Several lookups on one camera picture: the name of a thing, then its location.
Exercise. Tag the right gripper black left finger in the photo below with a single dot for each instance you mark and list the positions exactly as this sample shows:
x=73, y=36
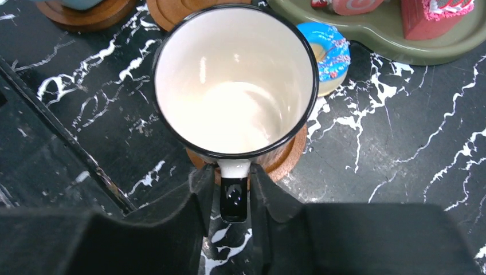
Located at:
x=164, y=237

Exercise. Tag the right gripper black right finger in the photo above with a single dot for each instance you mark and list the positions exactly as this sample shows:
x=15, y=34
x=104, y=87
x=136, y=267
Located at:
x=290, y=237

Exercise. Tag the brown wooden coaster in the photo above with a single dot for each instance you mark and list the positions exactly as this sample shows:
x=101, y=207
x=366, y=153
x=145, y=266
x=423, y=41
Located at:
x=168, y=13
x=277, y=167

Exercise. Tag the white cup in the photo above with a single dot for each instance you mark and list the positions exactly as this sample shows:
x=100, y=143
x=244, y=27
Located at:
x=235, y=84

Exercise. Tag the blue frosted donut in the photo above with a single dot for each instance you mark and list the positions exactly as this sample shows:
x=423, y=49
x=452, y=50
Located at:
x=331, y=50

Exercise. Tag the brown wooden coasters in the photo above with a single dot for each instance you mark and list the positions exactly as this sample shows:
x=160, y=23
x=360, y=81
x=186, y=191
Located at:
x=101, y=16

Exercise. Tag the pink swirl roll cake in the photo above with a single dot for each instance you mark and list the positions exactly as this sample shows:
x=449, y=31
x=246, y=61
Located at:
x=347, y=7

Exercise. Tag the pink sprinkled cake slice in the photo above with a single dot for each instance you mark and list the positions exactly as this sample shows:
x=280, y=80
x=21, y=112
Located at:
x=429, y=19

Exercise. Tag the green three-tier serving stand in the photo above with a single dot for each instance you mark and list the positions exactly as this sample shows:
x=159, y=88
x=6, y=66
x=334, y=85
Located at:
x=382, y=32

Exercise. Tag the blue mug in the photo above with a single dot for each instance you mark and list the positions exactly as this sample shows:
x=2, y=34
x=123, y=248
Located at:
x=76, y=5

